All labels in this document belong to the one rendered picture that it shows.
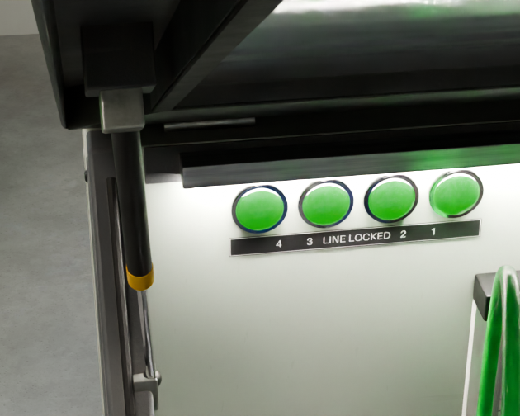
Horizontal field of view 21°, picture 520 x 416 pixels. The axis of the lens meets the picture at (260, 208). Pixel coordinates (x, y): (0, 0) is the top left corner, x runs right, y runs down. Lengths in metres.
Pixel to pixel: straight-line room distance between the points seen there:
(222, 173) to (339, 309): 0.21
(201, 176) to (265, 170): 0.05
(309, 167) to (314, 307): 0.17
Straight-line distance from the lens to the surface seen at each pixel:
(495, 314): 1.22
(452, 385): 1.41
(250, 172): 1.19
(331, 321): 1.33
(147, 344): 1.09
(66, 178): 4.14
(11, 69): 4.84
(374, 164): 1.21
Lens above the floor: 2.01
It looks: 31 degrees down
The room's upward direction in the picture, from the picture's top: straight up
